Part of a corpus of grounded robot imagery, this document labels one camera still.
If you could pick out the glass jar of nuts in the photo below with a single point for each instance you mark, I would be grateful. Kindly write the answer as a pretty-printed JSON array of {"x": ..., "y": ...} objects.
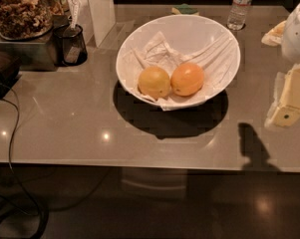
[{"x": 24, "y": 19}]

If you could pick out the orange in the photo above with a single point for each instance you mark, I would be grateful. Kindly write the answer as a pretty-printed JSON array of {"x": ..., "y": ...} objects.
[
  {"x": 154, "y": 82},
  {"x": 187, "y": 79}
]

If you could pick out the metal box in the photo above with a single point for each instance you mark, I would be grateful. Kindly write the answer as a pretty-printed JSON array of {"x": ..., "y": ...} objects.
[{"x": 40, "y": 54}]

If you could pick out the black mesh pen cup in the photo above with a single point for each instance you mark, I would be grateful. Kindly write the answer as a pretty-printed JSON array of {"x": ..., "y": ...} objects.
[{"x": 70, "y": 46}]

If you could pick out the green yellow sponge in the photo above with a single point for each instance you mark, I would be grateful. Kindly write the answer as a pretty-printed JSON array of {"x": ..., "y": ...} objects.
[{"x": 184, "y": 9}]

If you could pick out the white utensil in cup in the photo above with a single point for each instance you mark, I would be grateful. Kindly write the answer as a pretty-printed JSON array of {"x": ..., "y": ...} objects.
[{"x": 74, "y": 9}]

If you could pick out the white vertical panel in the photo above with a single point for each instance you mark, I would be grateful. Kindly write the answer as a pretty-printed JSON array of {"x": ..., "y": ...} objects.
[{"x": 97, "y": 18}]

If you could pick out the white bowl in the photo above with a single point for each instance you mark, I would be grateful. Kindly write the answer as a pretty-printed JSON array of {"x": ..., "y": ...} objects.
[{"x": 185, "y": 33}]

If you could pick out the clear plastic water bottle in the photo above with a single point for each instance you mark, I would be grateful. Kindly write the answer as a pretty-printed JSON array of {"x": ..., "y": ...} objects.
[{"x": 238, "y": 13}]

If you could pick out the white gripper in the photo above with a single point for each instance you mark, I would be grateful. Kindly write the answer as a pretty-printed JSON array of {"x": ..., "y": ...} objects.
[{"x": 297, "y": 34}]

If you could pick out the dark device on left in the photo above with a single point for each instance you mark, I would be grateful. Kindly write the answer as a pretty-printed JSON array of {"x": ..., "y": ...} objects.
[{"x": 9, "y": 70}]

